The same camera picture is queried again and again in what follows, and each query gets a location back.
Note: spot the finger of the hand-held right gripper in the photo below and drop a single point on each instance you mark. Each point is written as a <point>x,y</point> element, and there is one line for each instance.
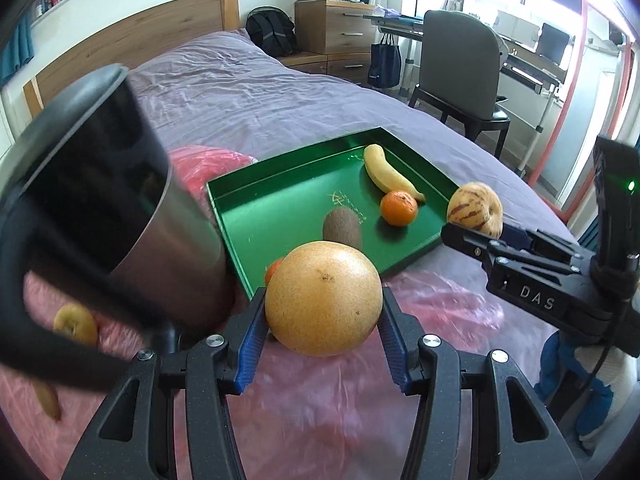
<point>515,235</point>
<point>470,242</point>

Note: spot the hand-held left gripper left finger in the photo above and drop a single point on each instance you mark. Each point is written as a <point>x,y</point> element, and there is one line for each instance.
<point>252,340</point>

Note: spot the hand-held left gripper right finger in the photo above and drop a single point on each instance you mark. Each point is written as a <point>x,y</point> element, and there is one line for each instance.
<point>392,345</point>

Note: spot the striped pepino melon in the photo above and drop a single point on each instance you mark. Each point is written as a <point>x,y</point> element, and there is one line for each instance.
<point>472,210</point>

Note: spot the orange mandarin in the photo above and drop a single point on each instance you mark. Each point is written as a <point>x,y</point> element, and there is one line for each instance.
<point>272,272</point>
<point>398,208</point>

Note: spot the large yellow grapefruit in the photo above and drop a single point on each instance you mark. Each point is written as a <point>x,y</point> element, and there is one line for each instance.
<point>322,300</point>

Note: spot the yellow banana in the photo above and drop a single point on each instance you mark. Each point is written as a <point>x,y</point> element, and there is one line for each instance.
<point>382,172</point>

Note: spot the green tray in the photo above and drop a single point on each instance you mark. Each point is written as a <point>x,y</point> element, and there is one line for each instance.
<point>280,200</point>

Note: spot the red yellow apple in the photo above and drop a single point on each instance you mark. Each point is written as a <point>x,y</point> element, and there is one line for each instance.
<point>75,325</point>

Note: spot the person's right hand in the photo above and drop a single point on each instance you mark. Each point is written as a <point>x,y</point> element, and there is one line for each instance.
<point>555,375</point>

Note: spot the pink plastic sheet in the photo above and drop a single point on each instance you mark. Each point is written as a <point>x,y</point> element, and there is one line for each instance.
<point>435,305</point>

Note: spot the red pole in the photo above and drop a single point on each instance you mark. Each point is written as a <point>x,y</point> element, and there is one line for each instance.
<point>575,85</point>

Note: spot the grey office chair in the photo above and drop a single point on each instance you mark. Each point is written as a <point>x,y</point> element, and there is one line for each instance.
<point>460,70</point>

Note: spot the black monitor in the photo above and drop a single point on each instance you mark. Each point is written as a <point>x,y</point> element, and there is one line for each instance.
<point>555,42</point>

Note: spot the dark blue bag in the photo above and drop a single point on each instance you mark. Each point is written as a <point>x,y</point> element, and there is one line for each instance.
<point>385,62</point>

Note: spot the black and steel kettle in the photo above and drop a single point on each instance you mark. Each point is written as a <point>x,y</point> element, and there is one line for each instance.
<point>90,185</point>

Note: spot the grey desk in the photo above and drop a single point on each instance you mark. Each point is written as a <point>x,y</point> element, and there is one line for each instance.
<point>400,22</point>

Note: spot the wooden dresser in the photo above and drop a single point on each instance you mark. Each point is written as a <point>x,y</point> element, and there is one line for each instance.
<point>340,35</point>

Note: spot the black backpack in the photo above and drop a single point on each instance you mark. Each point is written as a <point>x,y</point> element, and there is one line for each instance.
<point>270,32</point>

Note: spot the wooden headboard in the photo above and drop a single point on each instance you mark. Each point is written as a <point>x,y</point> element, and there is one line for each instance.
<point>125,35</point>

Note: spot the teal curtain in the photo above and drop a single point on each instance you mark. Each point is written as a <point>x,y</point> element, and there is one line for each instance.
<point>17,45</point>

